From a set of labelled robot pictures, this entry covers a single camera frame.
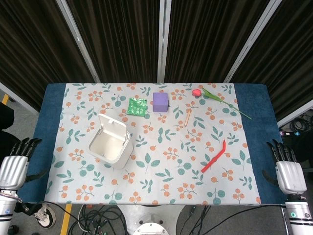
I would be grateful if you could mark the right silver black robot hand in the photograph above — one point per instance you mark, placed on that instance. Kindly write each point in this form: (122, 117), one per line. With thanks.
(289, 175)

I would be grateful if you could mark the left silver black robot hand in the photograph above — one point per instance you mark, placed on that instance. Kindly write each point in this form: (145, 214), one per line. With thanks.
(13, 169)

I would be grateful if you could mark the white lidded bin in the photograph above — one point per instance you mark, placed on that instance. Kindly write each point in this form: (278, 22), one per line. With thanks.
(111, 143)

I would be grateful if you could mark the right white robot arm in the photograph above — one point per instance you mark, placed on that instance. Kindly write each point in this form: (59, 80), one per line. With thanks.
(299, 214)

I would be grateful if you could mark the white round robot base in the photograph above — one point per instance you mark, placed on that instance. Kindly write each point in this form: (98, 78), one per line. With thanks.
(149, 226)

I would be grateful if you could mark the black power strip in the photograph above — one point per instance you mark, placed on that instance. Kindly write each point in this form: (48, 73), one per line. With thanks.
(288, 133)

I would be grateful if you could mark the white black sneaker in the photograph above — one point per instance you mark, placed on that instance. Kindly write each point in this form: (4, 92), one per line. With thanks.
(44, 216)

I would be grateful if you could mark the blue table mat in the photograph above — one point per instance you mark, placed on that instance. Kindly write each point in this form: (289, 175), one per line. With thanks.
(254, 107)

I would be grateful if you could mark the red bent plastic strip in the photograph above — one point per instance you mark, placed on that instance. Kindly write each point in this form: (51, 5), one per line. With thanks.
(215, 157)

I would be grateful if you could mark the red artificial tulip flower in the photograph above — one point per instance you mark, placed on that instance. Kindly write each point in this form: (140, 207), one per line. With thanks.
(220, 100)

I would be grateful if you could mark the orange wooden pencil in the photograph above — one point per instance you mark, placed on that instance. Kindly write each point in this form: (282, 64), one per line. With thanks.
(187, 118)

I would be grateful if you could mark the floral patterned tablecloth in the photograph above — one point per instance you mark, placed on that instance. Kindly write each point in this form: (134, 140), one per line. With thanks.
(156, 151)

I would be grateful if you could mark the green foil snack packet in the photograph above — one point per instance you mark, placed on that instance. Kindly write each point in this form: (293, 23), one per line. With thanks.
(136, 107)

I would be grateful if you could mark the purple cube block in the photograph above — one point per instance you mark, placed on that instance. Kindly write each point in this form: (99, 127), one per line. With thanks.
(160, 102)

